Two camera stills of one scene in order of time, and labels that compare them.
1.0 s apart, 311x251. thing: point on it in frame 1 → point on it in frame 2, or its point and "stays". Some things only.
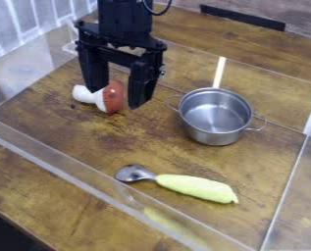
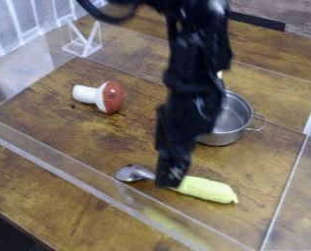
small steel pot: (217, 115) stays
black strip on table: (240, 17) stays
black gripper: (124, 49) → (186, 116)
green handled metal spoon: (187, 186) stays
